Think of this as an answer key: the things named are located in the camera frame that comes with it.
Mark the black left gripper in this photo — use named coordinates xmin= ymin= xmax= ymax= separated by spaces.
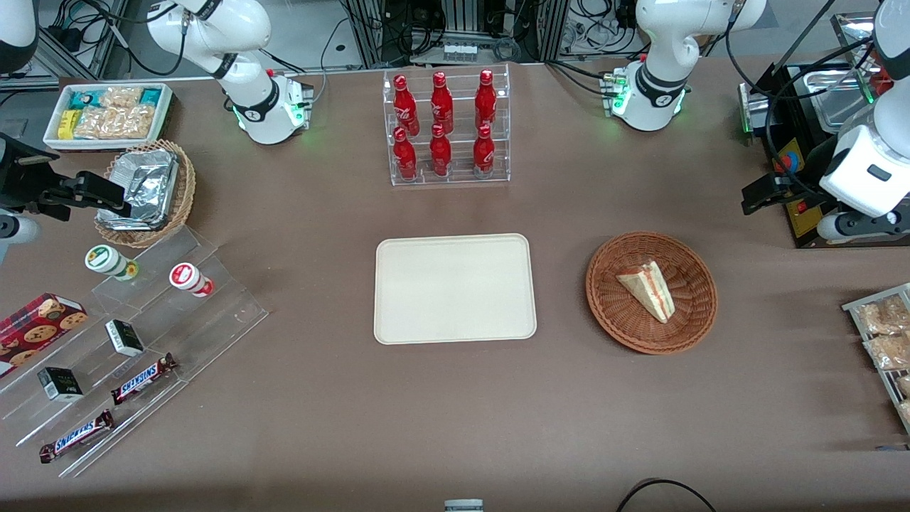
xmin=742 ymin=135 xmax=840 ymax=215

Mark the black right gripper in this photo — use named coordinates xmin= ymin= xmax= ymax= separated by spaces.
xmin=0 ymin=135 xmax=134 ymax=221

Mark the triangular sandwich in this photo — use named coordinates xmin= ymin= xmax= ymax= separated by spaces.
xmin=616 ymin=261 xmax=675 ymax=324

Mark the light wicker basket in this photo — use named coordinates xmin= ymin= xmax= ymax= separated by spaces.
xmin=94 ymin=139 xmax=196 ymax=248

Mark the white rectangular snack tray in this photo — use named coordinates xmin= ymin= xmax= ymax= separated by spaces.
xmin=43 ymin=82 xmax=173 ymax=151

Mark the brown wicker basket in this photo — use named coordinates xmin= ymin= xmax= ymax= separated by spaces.
xmin=585 ymin=231 xmax=718 ymax=355

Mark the tray of packaged snacks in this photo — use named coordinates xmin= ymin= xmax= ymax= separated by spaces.
xmin=842 ymin=283 xmax=910 ymax=434

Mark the cream plastic tray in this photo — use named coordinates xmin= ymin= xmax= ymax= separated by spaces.
xmin=374 ymin=233 xmax=538 ymax=346

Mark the black countertop appliance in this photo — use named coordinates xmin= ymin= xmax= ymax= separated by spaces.
xmin=739 ymin=60 xmax=910 ymax=248

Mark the green lid yogurt cup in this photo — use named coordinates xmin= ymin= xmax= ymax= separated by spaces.
xmin=85 ymin=245 xmax=139 ymax=281

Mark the aluminium foil container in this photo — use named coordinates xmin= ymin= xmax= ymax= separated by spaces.
xmin=96 ymin=149 xmax=178 ymax=230

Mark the clear rice cracker bag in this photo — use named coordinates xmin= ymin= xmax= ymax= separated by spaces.
xmin=75 ymin=105 xmax=156 ymax=139
xmin=100 ymin=86 xmax=143 ymax=109

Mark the steel pan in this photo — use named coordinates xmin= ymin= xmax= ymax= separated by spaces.
xmin=830 ymin=11 xmax=882 ymax=61
xmin=800 ymin=68 xmax=872 ymax=132

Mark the red lid yogurt cup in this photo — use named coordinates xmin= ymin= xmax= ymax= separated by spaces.
xmin=169 ymin=262 xmax=215 ymax=298

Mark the red plaid cookie box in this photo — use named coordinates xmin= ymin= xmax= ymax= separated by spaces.
xmin=0 ymin=292 xmax=89 ymax=378

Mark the small black carton box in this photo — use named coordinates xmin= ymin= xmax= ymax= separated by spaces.
xmin=105 ymin=319 xmax=145 ymax=357
xmin=37 ymin=367 xmax=84 ymax=402

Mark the clear acrylic stepped shelf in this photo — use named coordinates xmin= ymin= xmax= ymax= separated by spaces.
xmin=0 ymin=226 xmax=269 ymax=479

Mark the snickers chocolate bar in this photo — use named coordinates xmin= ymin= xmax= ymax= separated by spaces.
xmin=39 ymin=410 xmax=115 ymax=464
xmin=110 ymin=353 xmax=178 ymax=406

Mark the red cola bottle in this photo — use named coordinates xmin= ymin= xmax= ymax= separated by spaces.
xmin=393 ymin=74 xmax=420 ymax=137
xmin=431 ymin=71 xmax=454 ymax=134
xmin=473 ymin=124 xmax=496 ymax=178
xmin=429 ymin=124 xmax=453 ymax=177
xmin=475 ymin=69 xmax=498 ymax=130
xmin=393 ymin=127 xmax=418 ymax=181

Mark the clear acrylic bottle rack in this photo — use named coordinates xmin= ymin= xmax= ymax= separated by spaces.
xmin=382 ymin=64 xmax=511 ymax=187

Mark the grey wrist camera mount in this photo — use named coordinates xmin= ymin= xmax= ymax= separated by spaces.
xmin=816 ymin=212 xmax=910 ymax=244
xmin=0 ymin=213 xmax=40 ymax=264

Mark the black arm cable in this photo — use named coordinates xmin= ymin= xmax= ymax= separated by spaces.
xmin=725 ymin=0 xmax=879 ymax=200

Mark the aluminium profile frame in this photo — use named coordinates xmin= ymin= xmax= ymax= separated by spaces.
xmin=32 ymin=0 xmax=132 ymax=80

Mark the aluminium frame rack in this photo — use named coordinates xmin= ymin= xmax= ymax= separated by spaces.
xmin=341 ymin=0 xmax=569 ymax=68

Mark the black looped cable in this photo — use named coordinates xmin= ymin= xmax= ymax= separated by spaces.
xmin=615 ymin=479 xmax=719 ymax=512

